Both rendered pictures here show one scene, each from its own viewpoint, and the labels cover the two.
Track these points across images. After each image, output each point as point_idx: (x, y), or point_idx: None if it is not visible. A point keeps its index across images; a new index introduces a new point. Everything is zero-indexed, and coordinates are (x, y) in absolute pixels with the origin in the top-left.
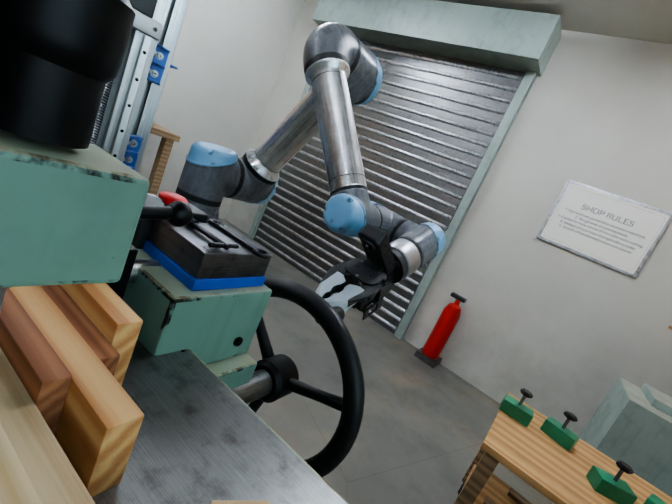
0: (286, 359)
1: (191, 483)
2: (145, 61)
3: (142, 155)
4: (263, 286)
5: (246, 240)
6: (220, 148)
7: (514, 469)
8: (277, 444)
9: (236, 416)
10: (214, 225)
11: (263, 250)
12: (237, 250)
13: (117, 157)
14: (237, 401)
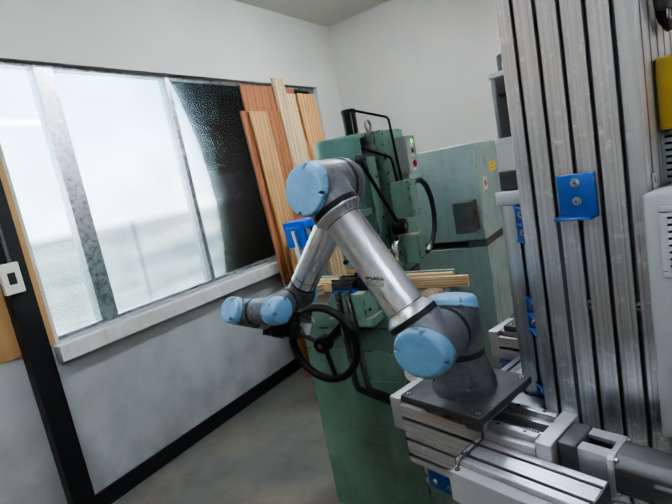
0: (320, 336)
1: (328, 296)
2: (502, 226)
3: (535, 323)
4: (331, 294)
5: (340, 282)
6: (446, 295)
7: None
8: (316, 302)
9: (326, 301)
10: (352, 279)
11: (333, 280)
12: (339, 279)
13: (514, 312)
14: (327, 302)
